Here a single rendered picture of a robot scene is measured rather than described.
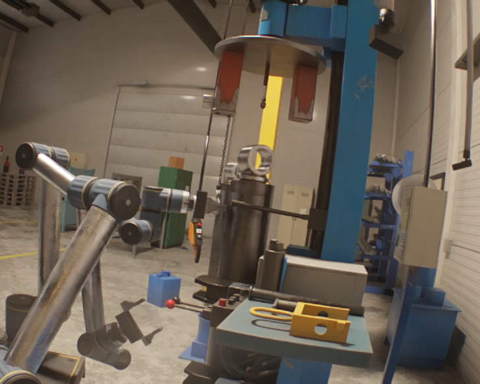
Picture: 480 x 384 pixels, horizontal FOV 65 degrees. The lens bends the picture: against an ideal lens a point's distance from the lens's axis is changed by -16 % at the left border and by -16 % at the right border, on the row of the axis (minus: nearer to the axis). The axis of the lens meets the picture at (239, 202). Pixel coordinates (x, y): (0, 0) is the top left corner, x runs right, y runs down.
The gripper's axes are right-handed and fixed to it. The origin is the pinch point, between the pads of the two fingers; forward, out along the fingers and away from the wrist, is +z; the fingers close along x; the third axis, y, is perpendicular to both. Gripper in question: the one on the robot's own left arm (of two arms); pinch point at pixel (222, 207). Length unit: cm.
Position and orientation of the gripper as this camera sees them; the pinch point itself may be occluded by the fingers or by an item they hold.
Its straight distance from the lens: 211.9
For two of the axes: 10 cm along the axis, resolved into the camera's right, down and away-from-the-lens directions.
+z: 9.8, 1.4, 1.7
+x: -1.4, 9.9, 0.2
